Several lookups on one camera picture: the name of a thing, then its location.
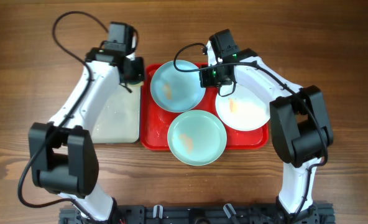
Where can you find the mint green plate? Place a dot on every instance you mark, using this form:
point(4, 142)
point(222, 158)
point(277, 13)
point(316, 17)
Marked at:
point(197, 137)

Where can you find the light blue plate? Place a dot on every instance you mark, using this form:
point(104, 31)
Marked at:
point(176, 91)

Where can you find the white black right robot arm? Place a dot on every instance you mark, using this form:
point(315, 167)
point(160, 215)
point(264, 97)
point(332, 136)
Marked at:
point(300, 128)

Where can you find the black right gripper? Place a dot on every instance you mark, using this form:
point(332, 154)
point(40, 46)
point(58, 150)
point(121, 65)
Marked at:
point(206, 81)

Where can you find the black tray with soapy water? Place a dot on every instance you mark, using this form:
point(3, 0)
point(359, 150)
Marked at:
point(119, 120)

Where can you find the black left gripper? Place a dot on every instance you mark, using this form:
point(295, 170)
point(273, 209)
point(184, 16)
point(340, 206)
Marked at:
point(138, 74)

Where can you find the white plate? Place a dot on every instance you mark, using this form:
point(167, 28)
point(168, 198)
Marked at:
point(241, 110)

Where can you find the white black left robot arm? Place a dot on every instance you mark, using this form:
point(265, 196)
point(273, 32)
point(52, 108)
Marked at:
point(62, 155)

